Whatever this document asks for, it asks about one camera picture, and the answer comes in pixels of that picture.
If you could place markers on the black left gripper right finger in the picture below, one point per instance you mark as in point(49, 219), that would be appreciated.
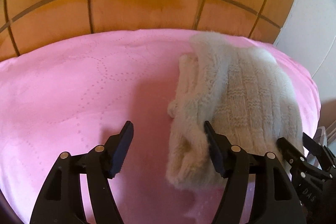
point(274, 198)

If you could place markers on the pink bed blanket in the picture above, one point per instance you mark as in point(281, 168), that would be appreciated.
point(72, 95)

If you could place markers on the white knitted sweater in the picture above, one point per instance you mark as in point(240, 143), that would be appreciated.
point(244, 94)

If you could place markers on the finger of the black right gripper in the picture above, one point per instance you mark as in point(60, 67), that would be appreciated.
point(324, 156)
point(292, 159)

